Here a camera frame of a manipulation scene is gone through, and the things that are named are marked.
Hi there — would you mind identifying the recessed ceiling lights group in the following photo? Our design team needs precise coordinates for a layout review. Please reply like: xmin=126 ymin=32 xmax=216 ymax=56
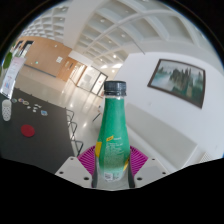
xmin=99 ymin=18 xmax=127 ymax=68

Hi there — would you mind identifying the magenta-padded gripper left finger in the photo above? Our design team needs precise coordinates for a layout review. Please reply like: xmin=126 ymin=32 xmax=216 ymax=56
xmin=54 ymin=145 xmax=100 ymax=189

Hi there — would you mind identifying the glass double door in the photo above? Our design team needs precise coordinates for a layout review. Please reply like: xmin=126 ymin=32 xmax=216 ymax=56
xmin=76 ymin=64 xmax=108 ymax=96

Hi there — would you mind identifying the clear acrylic sign stand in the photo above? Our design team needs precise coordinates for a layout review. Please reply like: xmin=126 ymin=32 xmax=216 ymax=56
xmin=0 ymin=55 xmax=27 ymax=100

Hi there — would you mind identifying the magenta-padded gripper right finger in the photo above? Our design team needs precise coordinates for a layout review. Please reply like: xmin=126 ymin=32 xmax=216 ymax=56
xmin=126 ymin=145 xmax=169 ymax=189

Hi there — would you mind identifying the black metal chairs group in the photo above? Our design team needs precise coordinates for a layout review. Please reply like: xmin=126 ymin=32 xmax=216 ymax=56
xmin=65 ymin=108 xmax=84 ymax=158

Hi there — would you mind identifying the flat round red coaster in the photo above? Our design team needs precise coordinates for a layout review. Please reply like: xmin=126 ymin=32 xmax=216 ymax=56
xmin=20 ymin=124 xmax=36 ymax=138

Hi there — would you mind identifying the green plastic drink bottle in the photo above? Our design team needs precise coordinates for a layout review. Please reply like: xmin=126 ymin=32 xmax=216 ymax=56
xmin=94 ymin=80 xmax=132 ymax=184

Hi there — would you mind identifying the framed landscape painting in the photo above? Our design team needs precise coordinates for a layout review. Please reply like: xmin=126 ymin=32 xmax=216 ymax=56
xmin=147 ymin=58 xmax=207 ymax=110

